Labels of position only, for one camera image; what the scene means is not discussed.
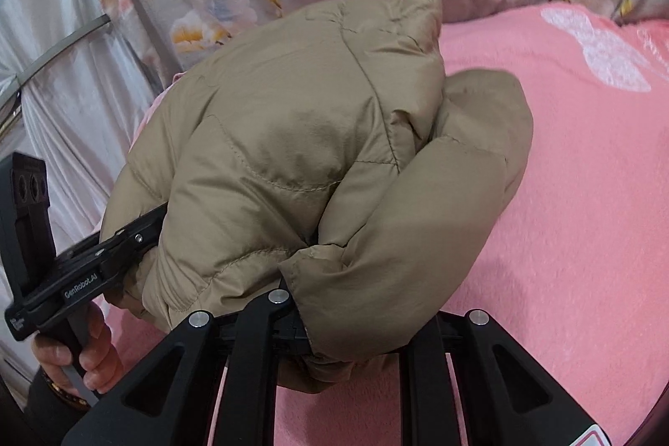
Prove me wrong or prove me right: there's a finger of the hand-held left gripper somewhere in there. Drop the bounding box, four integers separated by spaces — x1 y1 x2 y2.
97 203 168 280

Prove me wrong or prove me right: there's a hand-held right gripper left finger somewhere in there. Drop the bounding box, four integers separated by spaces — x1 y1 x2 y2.
61 288 314 446

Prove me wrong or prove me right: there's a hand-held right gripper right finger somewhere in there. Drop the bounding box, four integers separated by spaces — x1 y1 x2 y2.
400 309 602 446

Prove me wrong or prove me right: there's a tan quilted jacket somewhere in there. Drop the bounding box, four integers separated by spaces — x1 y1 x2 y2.
99 0 534 397

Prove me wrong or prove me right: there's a person's left forearm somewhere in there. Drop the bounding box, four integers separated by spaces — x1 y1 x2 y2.
21 365 92 431

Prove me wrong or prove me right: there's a person's left hand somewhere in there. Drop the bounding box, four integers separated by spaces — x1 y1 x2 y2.
34 305 125 397

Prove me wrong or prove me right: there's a silver satin curtain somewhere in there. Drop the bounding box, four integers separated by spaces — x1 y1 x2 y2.
0 0 173 374

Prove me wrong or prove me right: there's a grey metal rod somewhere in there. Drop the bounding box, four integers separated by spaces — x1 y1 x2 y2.
15 14 112 84

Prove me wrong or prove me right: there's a pink printed blanket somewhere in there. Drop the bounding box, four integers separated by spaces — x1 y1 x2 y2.
99 2 669 446

